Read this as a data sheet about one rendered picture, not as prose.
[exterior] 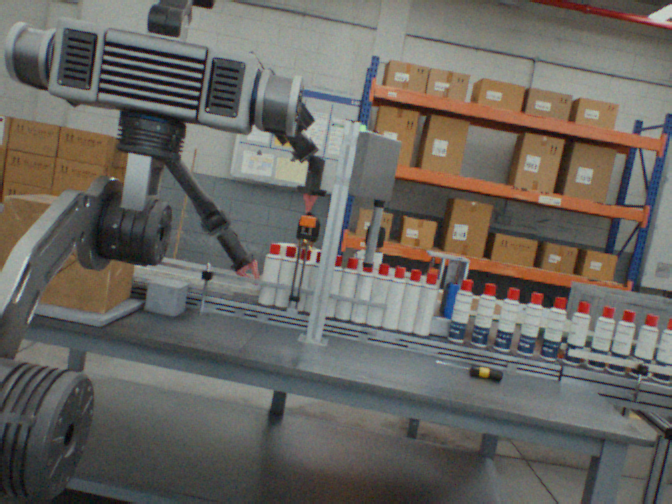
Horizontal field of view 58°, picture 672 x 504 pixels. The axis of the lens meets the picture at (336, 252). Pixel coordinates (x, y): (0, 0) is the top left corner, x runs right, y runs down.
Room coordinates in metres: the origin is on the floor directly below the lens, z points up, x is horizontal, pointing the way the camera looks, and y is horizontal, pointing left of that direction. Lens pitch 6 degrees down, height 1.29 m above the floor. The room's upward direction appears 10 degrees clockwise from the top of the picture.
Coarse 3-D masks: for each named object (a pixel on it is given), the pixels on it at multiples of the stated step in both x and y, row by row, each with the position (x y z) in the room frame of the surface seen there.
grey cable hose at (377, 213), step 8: (376, 200) 1.85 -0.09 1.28; (376, 208) 1.85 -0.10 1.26; (376, 216) 1.85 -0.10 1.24; (376, 224) 1.85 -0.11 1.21; (376, 232) 1.85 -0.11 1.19; (368, 240) 1.86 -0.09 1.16; (376, 240) 1.86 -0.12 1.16; (368, 248) 1.85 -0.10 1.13; (368, 256) 1.85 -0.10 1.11; (368, 264) 1.85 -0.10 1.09
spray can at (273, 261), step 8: (272, 248) 1.96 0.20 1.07; (280, 248) 1.98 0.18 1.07; (272, 256) 1.96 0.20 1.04; (272, 264) 1.95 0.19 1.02; (280, 264) 1.98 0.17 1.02; (264, 272) 1.96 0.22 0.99; (272, 272) 1.95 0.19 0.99; (264, 280) 1.96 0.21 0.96; (272, 280) 1.95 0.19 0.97; (264, 288) 1.95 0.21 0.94; (272, 288) 1.96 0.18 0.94; (264, 296) 1.95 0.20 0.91; (272, 296) 1.96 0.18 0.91; (264, 304) 1.95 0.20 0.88; (272, 304) 1.97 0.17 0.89
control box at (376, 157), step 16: (368, 144) 1.79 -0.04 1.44; (384, 144) 1.85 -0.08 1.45; (400, 144) 1.91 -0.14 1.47; (368, 160) 1.80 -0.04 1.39; (384, 160) 1.86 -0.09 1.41; (352, 176) 1.81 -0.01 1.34; (368, 176) 1.81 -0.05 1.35; (384, 176) 1.87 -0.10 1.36; (352, 192) 1.80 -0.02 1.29; (368, 192) 1.82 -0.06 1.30; (384, 192) 1.88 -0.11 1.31
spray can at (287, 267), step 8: (288, 248) 1.97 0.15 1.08; (296, 248) 1.98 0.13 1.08; (288, 256) 1.97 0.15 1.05; (288, 264) 1.96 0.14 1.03; (280, 272) 1.97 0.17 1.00; (288, 272) 1.96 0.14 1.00; (280, 280) 1.96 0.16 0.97; (288, 280) 1.96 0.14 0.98; (280, 296) 1.96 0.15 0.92; (288, 296) 1.97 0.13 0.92; (280, 304) 1.96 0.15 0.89
